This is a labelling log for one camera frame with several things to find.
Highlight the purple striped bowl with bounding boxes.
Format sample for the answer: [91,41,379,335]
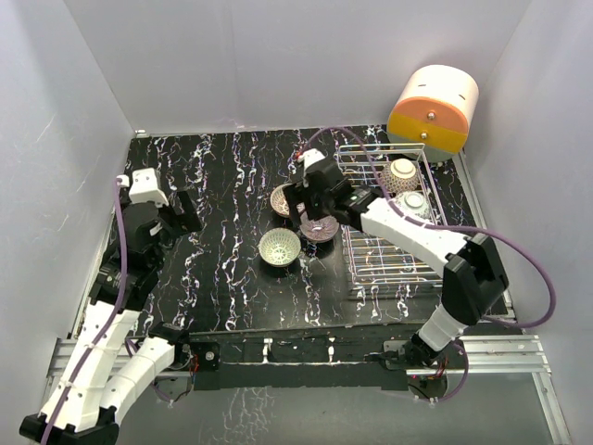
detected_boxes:
[299,212,339,243]

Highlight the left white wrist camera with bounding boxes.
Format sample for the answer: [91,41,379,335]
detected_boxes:
[116,168,169,208]

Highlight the white wire dish rack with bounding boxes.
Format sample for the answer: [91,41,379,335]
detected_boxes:
[335,143,447,286]

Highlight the aluminium frame rail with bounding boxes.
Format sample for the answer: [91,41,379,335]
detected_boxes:
[407,147,574,445]

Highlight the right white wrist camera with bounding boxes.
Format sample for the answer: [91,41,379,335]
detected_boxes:
[296,148,326,176]

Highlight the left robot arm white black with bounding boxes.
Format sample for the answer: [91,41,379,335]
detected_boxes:
[19,191,202,444]

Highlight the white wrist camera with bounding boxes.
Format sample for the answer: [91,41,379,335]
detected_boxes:
[116,168,169,208]
[296,148,326,176]

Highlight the purple cable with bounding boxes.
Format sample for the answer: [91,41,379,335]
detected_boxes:
[296,125,556,328]
[39,174,131,445]

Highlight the green patterned white bowl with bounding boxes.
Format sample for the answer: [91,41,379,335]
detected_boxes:
[258,228,301,267]

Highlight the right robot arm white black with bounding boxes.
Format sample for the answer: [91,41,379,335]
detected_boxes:
[284,151,509,368]

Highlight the black front mounting bar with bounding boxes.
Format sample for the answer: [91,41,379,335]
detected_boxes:
[189,324,420,391]

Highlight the white orange patterned bowl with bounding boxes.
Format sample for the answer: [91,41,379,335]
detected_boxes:
[270,184,290,218]

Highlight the cream orange yellow drawer cabinet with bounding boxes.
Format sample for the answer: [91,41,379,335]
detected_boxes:
[386,65,479,163]

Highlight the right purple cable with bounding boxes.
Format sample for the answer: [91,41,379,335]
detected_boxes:
[296,125,556,328]

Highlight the red white patterned bowl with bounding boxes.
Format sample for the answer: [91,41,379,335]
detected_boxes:
[395,191,431,221]

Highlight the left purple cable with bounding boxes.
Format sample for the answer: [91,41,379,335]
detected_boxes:
[39,174,131,445]

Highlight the blue patterned white bowl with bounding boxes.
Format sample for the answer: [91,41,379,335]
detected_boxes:
[380,159,419,195]

